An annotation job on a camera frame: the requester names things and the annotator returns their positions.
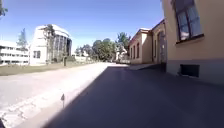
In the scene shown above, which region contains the small pale building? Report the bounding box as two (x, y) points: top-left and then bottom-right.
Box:
(114, 45), (130, 64)

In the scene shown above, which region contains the group of green trees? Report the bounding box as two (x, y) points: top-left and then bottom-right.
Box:
(74, 31), (132, 63)

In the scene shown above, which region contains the long yellow building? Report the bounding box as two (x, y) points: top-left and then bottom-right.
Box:
(128, 19), (167, 66)

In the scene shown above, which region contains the grey asphalt pavement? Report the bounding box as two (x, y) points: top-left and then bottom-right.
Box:
(14, 63), (224, 128)

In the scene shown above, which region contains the tree at white building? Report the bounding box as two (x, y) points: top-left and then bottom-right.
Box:
(43, 23), (56, 64)

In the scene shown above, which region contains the white rounded building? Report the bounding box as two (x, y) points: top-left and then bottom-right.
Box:
(29, 23), (73, 66)

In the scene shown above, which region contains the pale gravel road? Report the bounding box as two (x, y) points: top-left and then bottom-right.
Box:
(0, 61), (111, 128)

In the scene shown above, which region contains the grass strip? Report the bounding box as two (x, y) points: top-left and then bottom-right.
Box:
(0, 61), (98, 77)

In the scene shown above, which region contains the yellow building with dark window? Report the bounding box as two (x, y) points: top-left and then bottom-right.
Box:
(160, 0), (224, 86)

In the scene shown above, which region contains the tall conifer tree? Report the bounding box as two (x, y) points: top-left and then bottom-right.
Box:
(16, 27), (29, 51)

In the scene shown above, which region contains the white low building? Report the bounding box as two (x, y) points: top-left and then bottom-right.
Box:
(0, 40), (31, 66)

